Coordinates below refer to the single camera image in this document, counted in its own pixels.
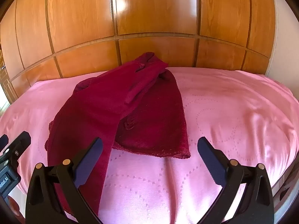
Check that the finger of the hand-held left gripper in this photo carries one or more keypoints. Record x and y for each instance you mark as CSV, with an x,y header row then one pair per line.
x,y
21,142
3,141

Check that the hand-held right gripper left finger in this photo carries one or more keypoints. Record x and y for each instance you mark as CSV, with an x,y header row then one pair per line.
x,y
90,163

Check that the maroon velvet garment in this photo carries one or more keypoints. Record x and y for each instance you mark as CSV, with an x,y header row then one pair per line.
x,y
112,112

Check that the wooden wardrobe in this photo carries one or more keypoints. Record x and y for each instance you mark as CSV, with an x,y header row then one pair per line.
x,y
151,11

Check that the pink bed sheet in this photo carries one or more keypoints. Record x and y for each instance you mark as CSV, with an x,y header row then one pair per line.
x,y
233,112

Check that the wooden bed frame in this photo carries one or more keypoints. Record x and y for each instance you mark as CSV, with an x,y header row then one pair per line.
x,y
283,191

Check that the window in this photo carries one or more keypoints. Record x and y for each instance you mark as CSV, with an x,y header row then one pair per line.
x,y
3,105

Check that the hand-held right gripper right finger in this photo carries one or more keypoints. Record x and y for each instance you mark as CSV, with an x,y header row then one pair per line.
x,y
210,158

